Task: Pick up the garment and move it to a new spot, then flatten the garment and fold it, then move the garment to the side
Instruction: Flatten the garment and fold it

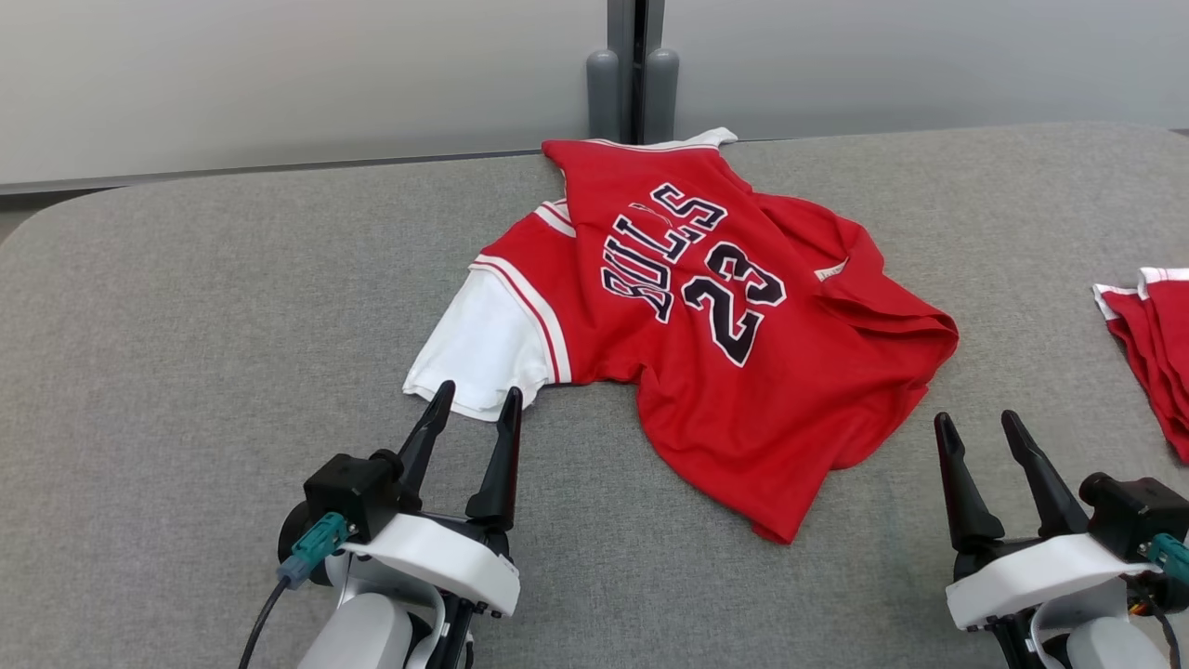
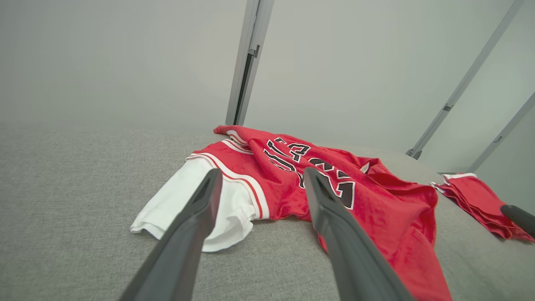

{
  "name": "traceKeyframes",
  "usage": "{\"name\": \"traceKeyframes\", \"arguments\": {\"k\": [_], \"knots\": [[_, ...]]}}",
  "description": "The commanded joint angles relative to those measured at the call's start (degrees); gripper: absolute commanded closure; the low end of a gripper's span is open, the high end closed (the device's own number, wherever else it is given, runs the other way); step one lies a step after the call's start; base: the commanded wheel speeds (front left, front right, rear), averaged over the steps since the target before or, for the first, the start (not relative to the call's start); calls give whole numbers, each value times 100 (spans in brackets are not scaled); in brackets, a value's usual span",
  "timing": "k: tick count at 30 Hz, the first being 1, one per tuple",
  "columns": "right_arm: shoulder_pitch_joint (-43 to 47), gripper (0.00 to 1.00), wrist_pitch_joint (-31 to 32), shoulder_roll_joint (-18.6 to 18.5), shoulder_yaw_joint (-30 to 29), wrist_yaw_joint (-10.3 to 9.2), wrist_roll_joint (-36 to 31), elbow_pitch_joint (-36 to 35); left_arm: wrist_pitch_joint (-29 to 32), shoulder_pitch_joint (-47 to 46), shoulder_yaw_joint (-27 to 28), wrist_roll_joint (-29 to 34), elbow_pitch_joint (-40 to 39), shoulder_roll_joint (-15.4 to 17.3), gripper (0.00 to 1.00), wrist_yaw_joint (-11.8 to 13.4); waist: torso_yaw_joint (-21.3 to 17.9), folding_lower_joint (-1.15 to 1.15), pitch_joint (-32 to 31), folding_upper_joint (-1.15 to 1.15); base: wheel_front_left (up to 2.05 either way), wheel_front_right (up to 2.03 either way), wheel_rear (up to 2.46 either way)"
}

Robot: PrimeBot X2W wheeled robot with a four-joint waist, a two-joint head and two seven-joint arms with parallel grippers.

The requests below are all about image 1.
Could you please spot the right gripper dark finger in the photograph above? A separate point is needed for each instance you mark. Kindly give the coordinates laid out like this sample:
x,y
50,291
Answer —
x,y
964,492
1045,483

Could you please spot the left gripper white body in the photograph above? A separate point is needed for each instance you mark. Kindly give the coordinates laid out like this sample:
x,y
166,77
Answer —
x,y
437,557

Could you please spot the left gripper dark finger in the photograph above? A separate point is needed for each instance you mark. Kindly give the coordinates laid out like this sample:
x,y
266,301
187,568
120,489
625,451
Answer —
x,y
497,465
423,446

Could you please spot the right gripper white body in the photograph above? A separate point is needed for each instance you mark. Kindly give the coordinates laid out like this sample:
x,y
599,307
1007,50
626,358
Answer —
x,y
1031,576

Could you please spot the red basketball shorts white stripe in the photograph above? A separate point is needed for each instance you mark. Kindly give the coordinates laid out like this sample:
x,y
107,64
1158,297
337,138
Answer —
x,y
1156,353

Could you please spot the red Bulls 23 jersey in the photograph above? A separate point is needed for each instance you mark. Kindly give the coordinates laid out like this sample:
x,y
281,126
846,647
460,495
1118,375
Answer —
x,y
743,372

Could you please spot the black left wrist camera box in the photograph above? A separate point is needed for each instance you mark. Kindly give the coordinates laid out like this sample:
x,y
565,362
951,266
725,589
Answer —
x,y
353,492

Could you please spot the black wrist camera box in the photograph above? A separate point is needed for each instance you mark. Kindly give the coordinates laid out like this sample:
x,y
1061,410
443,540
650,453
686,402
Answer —
x,y
353,492
1138,511

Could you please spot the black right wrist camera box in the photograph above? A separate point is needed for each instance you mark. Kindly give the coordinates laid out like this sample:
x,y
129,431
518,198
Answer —
x,y
1138,511

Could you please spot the grey cylindrical post cap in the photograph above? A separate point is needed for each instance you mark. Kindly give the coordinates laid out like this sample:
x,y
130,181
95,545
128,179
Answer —
x,y
661,98
603,98

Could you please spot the grey vertical partition post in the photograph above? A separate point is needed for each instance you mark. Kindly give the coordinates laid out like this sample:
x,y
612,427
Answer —
x,y
635,56

